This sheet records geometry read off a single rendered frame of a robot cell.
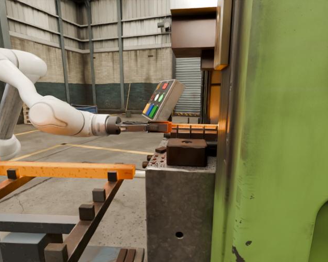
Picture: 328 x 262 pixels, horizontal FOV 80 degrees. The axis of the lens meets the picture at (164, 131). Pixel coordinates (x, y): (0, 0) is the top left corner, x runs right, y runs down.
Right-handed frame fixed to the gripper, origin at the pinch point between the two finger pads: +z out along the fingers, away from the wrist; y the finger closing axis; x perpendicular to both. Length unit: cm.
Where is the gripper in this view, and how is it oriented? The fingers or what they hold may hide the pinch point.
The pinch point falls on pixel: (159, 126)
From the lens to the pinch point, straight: 77.0
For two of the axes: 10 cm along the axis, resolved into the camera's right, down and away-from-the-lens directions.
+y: -1.4, 2.0, -9.7
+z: 9.9, 0.3, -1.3
